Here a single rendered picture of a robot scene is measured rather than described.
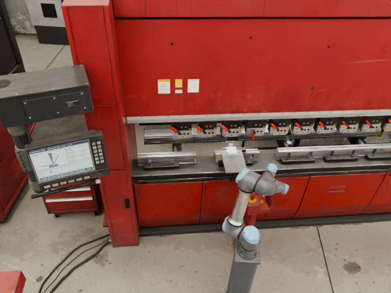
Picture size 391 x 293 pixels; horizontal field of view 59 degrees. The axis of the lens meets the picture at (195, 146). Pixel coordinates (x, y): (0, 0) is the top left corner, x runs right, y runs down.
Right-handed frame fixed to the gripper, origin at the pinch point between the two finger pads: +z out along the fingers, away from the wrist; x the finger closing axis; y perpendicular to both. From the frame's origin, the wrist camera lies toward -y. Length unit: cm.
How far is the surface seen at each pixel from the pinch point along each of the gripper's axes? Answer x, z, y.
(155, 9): 77, -136, 57
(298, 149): -43, -13, 33
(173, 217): 70, 56, 31
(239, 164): 16.4, -17.2, 23.1
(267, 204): -4.0, 10.2, -2.2
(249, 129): 6, -40, 39
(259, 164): -7.0, -4.0, 30.2
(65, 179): 147, -48, 9
